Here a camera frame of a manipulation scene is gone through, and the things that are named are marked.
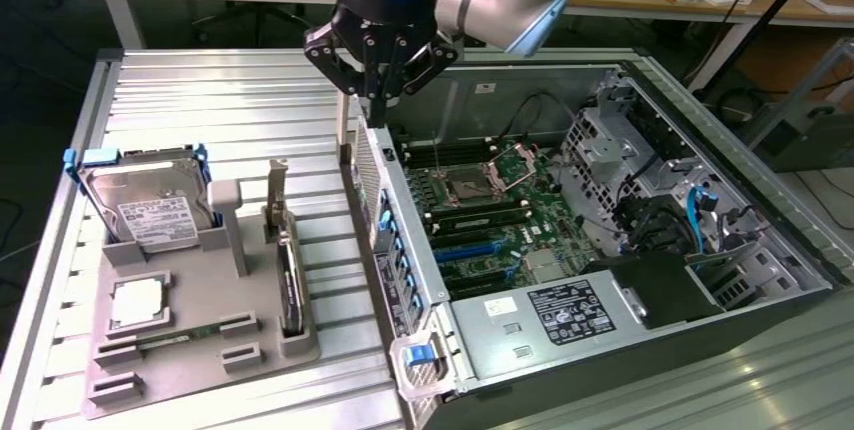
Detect silver chipset heatsink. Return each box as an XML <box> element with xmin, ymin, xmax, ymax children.
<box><xmin>524</xmin><ymin>251</ymin><xmax>570</xmax><ymax>284</ymax></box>

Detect open black PC case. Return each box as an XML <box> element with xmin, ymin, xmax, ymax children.
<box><xmin>336</xmin><ymin>60</ymin><xmax>843</xmax><ymax>430</ymax></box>

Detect green RAM stick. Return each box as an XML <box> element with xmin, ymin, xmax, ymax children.
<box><xmin>99</xmin><ymin>327</ymin><xmax>226</xmax><ymax>351</ymax></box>

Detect hard disk in blue carrier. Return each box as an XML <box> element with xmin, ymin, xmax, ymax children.
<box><xmin>63</xmin><ymin>143</ymin><xmax>226</xmax><ymax>255</ymax></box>

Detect black regulatory label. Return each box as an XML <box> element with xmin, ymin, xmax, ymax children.
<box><xmin>375</xmin><ymin>252</ymin><xmax>402</xmax><ymax>339</ymax></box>

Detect black power wire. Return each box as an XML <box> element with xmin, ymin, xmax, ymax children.
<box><xmin>503</xmin><ymin>92</ymin><xmax>579</xmax><ymax>147</ymax></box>

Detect CPU socket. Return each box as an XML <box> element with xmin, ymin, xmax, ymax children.
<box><xmin>443</xmin><ymin>164</ymin><xmax>499</xmax><ymax>204</ymax></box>

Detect blue case release latch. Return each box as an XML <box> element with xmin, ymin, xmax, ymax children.
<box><xmin>403</xmin><ymin>344</ymin><xmax>435</xmax><ymax>367</ymax></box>

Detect grey power supply unit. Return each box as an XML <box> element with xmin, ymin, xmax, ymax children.
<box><xmin>451</xmin><ymin>269</ymin><xmax>650</xmax><ymax>382</ymax></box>

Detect black stand pole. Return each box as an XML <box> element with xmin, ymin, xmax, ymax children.
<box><xmin>685</xmin><ymin>0</ymin><xmax>839</xmax><ymax>89</ymax></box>

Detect Nvidia graphics card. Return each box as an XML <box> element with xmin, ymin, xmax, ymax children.
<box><xmin>263</xmin><ymin>158</ymin><xmax>310</xmax><ymax>340</ymax></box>

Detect RAM stick with black label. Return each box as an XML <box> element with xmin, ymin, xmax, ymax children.
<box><xmin>430</xmin><ymin>208</ymin><xmax>532</xmax><ymax>236</ymax></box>

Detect aluminium profile frame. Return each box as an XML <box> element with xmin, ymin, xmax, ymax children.
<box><xmin>743</xmin><ymin>37</ymin><xmax>854</xmax><ymax>151</ymax></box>

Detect perforated metal disk bay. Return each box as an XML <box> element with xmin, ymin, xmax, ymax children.
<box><xmin>558</xmin><ymin>74</ymin><xmax>675</xmax><ymax>251</ymax></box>

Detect blue expansion slot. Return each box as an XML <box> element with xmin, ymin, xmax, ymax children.
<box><xmin>434</xmin><ymin>241</ymin><xmax>512</xmax><ymax>264</ymax></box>

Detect silver CPU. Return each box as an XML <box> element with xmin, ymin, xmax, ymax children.
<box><xmin>109</xmin><ymin>279</ymin><xmax>167</xmax><ymax>324</ymax></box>

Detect green Dell motherboard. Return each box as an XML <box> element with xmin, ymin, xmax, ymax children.
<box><xmin>399</xmin><ymin>139</ymin><xmax>602</xmax><ymax>301</ymax></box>

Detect dark grey equipment box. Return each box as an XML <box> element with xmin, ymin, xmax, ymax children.
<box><xmin>759</xmin><ymin>99</ymin><xmax>854</xmax><ymax>174</ymax></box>

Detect black expansion slot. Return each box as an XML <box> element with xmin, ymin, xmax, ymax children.
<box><xmin>443</xmin><ymin>268</ymin><xmax>512</xmax><ymax>299</ymax></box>

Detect blue data wire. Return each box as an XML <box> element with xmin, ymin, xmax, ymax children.
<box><xmin>685</xmin><ymin>180</ymin><xmax>717</xmax><ymax>256</ymax></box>

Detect grey printed parts rack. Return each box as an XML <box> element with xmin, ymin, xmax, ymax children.
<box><xmin>80</xmin><ymin>178</ymin><xmax>323</xmax><ymax>421</ymax></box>

